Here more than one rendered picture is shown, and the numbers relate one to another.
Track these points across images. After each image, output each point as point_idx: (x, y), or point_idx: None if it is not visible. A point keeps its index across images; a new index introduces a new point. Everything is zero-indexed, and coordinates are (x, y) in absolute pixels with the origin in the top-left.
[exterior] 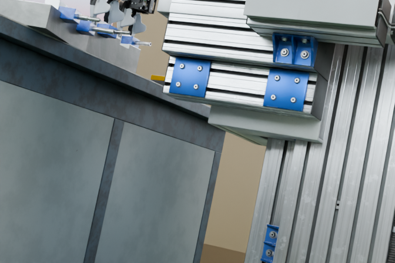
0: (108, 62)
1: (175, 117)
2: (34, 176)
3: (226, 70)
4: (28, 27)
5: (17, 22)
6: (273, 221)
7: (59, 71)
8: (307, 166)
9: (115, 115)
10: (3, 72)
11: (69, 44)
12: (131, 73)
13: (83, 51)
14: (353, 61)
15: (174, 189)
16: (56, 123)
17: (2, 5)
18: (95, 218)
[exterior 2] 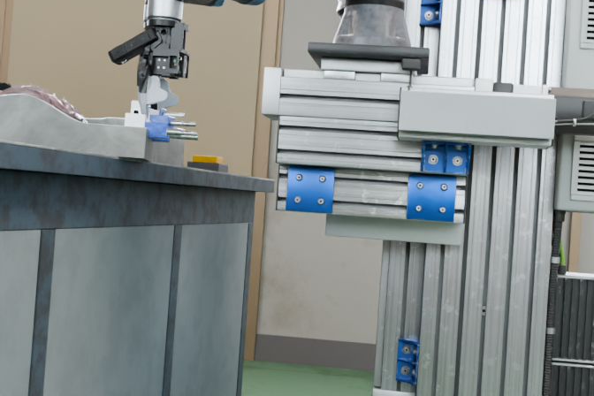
0: (178, 166)
1: (218, 199)
2: (120, 327)
3: (354, 178)
4: (119, 158)
5: (111, 157)
6: (404, 334)
7: (132, 193)
8: (445, 271)
9: (175, 221)
10: (90, 217)
11: (149, 162)
12: (195, 169)
13: (159, 164)
14: (483, 148)
15: (222, 284)
16: (133, 255)
17: (79, 133)
18: (167, 351)
